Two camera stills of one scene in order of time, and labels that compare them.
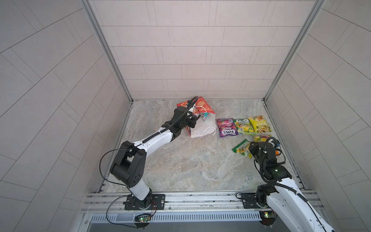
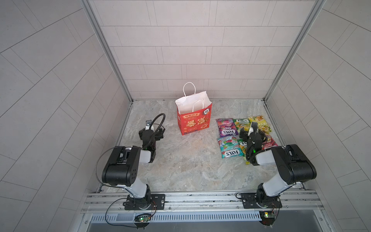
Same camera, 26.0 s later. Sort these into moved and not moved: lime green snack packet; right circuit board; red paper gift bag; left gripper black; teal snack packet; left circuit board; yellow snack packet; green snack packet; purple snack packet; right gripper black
Moved: right gripper black; left gripper black; red paper gift bag; lime green snack packet; teal snack packet
Not moved: green snack packet; yellow snack packet; purple snack packet; right circuit board; left circuit board
